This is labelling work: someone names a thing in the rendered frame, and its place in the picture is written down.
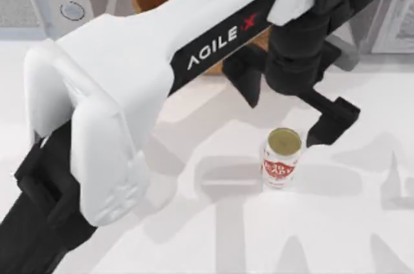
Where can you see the pale grey cabinet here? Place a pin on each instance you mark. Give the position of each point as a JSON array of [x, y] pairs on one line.
[[394, 12]]

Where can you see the red and white can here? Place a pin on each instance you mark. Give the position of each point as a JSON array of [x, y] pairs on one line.
[[280, 161]]

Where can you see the small grey microwave knob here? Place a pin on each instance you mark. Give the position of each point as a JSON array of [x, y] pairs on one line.
[[72, 10]]

